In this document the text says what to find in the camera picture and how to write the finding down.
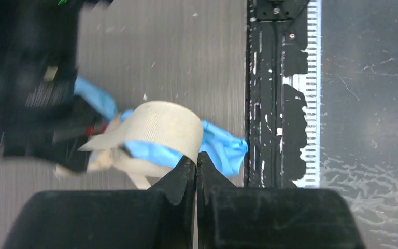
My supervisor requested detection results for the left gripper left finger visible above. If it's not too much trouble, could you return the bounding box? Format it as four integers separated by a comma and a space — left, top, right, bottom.
4, 157, 196, 248

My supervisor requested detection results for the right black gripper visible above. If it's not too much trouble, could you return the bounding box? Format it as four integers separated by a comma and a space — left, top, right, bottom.
0, 1, 106, 173

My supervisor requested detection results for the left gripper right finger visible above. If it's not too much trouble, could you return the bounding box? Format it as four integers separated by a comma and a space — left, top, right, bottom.
196, 152, 365, 248

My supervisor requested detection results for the blue wrapping paper sheet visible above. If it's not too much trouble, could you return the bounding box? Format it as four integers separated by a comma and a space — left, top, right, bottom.
74, 76, 248, 178

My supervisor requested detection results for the beige tote bag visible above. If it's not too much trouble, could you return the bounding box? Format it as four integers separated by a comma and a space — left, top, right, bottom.
54, 100, 205, 190

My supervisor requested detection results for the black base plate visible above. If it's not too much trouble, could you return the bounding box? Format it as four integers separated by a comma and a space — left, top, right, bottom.
244, 1, 309, 188

